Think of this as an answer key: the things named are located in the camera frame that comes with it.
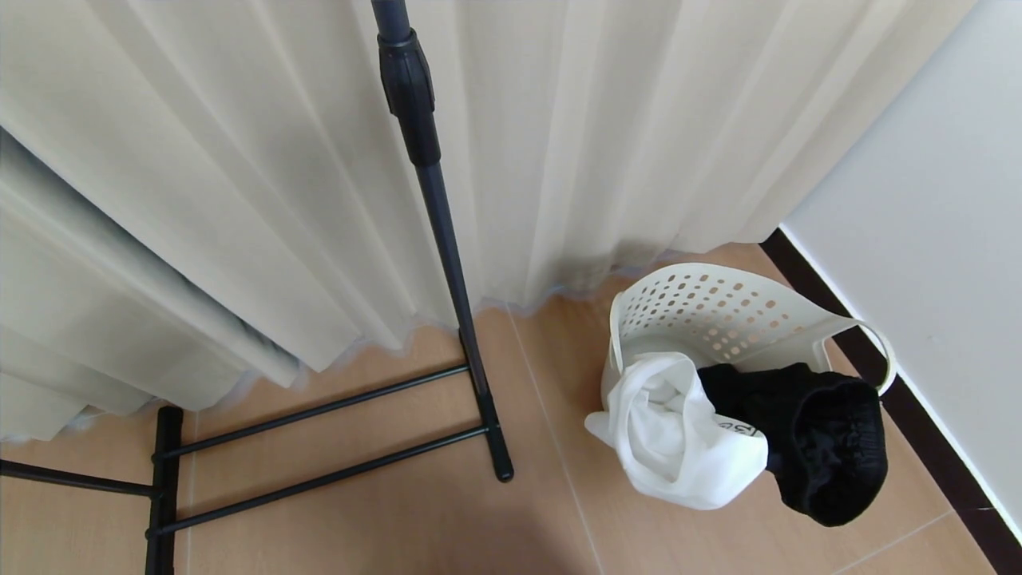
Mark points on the beige curtain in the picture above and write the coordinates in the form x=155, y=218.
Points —
x=96, y=319
x=639, y=120

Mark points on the black clothes rack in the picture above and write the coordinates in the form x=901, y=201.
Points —
x=409, y=80

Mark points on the white laundry basket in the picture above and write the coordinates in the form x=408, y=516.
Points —
x=703, y=303

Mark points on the black garment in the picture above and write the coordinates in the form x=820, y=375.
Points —
x=830, y=447

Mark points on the white printed t-shirt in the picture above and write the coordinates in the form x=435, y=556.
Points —
x=679, y=447

